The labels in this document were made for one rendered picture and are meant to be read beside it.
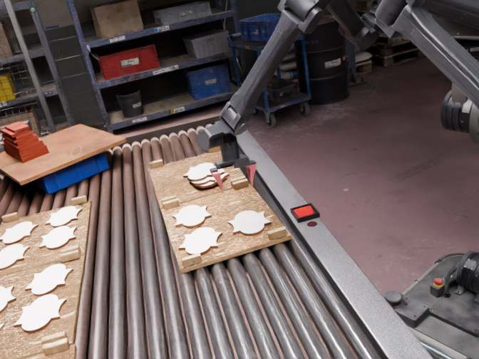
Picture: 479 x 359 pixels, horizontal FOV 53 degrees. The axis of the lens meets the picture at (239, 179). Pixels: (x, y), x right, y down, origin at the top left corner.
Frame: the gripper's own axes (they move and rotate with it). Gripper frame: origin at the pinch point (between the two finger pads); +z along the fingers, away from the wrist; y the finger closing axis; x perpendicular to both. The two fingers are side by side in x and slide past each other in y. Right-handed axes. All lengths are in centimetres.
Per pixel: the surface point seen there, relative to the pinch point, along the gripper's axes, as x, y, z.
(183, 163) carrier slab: 62, -9, 0
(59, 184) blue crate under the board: 73, -63, -2
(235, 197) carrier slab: 18.6, 2.6, 8.5
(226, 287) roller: -25.7, -13.4, 20.4
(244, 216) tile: 2.4, 1.0, 10.9
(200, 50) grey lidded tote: 439, 78, -64
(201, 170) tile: 38.9, -4.9, -0.1
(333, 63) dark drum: 352, 204, -21
